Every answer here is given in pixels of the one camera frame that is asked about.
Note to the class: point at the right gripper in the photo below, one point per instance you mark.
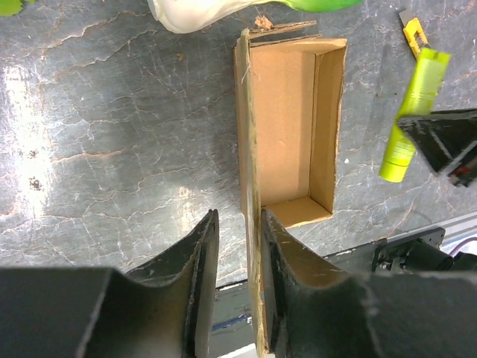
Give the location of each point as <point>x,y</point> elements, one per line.
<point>447,140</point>

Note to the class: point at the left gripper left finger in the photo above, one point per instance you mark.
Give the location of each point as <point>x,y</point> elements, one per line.
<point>162,308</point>

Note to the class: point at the yellow utility knife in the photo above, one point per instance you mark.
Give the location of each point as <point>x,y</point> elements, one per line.
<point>413,32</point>

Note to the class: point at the brown cardboard express box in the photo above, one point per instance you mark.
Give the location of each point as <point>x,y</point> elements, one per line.
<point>288,109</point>

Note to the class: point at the green bok choy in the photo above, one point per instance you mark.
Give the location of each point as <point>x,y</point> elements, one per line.
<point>188,16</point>

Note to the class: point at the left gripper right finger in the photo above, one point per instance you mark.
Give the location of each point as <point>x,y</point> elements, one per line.
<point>338,306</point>

